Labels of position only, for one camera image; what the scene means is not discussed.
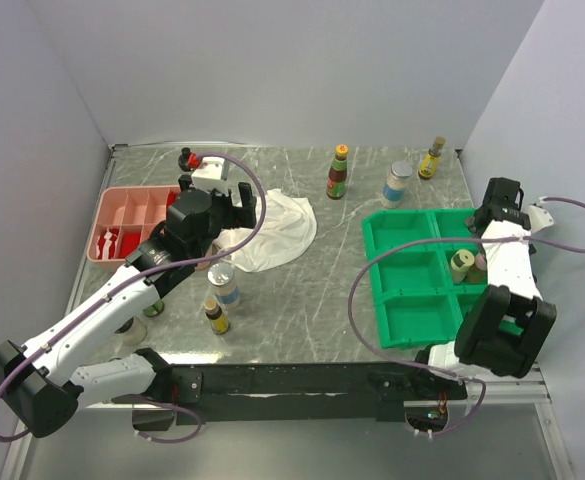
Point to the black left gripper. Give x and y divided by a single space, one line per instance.
237 216

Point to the red sauce bottle yellow cap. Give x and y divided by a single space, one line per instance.
336 184

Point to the silver lid blue label jar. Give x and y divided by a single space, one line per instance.
396 182

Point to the pink lid spice jar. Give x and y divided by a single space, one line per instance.
477 274

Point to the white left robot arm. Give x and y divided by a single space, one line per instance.
44 382

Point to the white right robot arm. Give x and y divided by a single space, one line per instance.
504 330

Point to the red packet back compartment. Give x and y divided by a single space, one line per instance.
171 198

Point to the red packet compartment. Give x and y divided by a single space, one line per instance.
171 198
129 242

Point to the pink compartment tray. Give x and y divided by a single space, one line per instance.
136 208

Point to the black cap spice jar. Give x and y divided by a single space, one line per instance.
184 159

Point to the silver lid jar near front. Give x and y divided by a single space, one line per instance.
222 278

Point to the red packet front compartment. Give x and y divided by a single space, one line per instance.
129 242

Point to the red white striped packet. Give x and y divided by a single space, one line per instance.
106 244

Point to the white crumpled cloth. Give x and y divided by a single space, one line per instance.
288 230

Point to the small yellow dropper bottle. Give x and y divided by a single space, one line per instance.
217 318

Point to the green compartment bin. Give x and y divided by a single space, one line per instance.
415 300

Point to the yellow bottle cork cap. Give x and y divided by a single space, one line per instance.
430 162

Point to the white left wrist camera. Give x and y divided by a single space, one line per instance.
208 174

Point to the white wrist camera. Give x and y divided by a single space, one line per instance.
539 217
208 174

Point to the black front mounting rail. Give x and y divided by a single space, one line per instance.
307 391

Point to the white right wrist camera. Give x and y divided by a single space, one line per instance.
539 217

